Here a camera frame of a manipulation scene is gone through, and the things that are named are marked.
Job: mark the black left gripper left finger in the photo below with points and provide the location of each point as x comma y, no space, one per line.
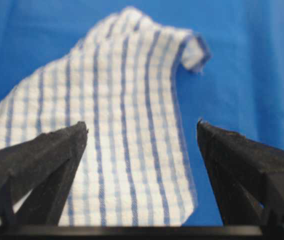
36,176

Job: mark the white blue striped towel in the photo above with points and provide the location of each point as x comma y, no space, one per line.
120,79

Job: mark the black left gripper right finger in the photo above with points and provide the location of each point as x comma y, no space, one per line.
247,177

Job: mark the blue table cloth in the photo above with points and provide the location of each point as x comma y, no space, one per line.
240,89

